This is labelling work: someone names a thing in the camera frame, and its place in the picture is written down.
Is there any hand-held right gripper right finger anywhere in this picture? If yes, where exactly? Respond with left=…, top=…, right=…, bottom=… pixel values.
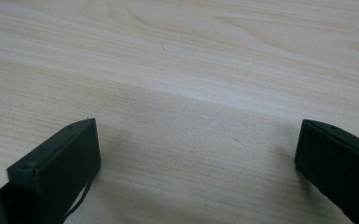
left=294, top=119, right=359, bottom=224

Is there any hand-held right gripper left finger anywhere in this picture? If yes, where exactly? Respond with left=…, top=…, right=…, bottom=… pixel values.
left=0, top=118, right=103, bottom=224

